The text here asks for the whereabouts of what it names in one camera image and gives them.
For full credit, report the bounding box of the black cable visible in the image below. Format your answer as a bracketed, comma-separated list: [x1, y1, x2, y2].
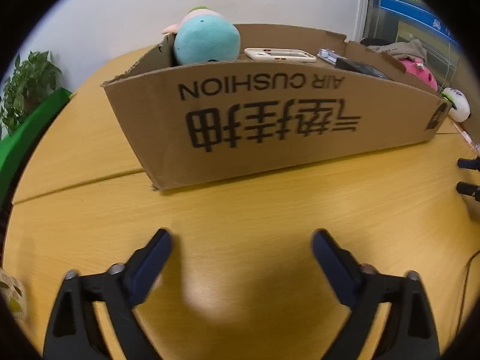
[455, 249, 480, 342]

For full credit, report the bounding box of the flat black item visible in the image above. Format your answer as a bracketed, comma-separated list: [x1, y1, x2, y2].
[335, 57, 394, 80]

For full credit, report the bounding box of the brown cardboard box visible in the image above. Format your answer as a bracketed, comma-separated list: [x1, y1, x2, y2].
[100, 23, 453, 191]

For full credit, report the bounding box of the crumpled paper bag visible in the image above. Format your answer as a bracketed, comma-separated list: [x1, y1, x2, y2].
[0, 268, 28, 321]

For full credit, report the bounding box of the green potted plant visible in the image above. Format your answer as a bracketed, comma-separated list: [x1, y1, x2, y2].
[0, 50, 62, 136]

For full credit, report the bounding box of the green board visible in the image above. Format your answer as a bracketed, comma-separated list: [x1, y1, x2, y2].
[0, 88, 72, 199]

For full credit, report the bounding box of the pink plush toy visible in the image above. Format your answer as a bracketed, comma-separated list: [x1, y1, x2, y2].
[397, 57, 439, 91]

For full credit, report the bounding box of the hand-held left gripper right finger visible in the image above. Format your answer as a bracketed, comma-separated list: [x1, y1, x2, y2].
[312, 229, 440, 360]

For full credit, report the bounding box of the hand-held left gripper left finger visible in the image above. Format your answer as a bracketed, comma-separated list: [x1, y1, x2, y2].
[43, 228, 173, 360]

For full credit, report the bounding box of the white plush toy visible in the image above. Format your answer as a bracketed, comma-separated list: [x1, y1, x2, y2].
[440, 87, 471, 122]

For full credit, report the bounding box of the teal round plush toy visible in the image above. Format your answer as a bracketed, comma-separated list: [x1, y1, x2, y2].
[162, 6, 241, 65]

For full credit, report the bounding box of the blue white small packet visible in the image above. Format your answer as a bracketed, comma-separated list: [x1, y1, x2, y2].
[317, 48, 347, 64]

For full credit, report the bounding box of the glass partition blue stripe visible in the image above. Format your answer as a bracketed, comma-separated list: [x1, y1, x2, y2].
[369, 0, 469, 94]

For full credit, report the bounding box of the grey cloth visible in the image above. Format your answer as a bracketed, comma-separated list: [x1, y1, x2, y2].
[367, 38, 428, 64]

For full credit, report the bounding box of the white phone case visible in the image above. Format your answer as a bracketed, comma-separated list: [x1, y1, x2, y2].
[244, 47, 318, 63]

